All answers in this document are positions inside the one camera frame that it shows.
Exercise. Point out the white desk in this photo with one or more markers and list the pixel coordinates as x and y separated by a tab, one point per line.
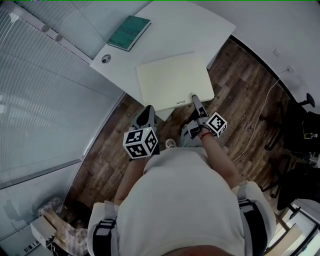
190	30

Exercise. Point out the person's white shirt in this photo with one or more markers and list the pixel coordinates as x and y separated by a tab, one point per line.
180	200

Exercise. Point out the barcode label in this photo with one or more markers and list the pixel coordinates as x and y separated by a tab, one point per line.
32	247

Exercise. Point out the brown cardboard piece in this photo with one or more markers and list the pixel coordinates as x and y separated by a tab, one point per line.
58	222

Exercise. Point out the white wall plug socket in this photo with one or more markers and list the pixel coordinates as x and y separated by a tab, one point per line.
290	69

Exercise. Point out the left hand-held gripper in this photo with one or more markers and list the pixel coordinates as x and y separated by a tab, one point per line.
140	142

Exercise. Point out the white box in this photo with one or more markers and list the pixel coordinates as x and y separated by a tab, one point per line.
41	231

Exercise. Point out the black bag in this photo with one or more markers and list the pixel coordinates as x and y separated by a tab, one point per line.
80	212

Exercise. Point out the bubble wrap sheet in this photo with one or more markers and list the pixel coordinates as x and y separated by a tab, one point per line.
75	240

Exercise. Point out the person's left shoe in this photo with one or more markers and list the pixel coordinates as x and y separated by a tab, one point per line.
170	143

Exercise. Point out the small clear bottle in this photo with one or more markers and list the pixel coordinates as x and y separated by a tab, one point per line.
310	135

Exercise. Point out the wooden board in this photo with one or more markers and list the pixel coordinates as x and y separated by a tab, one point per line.
292	233

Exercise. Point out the person's right forearm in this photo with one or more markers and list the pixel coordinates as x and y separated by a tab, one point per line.
217	160

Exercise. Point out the green book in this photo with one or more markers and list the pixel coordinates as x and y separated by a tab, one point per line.
128	32

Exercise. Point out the glass partition with blinds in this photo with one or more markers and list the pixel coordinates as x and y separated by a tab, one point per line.
37	100

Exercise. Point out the crumpled clear plastic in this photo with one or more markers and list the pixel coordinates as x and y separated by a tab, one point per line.
50	206

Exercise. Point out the white plastic object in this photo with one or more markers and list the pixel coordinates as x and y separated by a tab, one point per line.
312	158

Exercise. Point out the person's left forearm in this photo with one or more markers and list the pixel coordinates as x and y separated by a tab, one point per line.
130	180

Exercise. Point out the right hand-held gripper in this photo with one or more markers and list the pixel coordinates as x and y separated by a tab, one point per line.
216	125

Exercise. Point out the round metal blind knob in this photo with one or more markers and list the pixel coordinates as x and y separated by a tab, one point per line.
45	28
58	38

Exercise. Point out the black office chair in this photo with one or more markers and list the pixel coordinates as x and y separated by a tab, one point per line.
300	125
297	182

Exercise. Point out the person's right leg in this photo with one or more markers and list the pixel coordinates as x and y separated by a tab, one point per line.
192	142

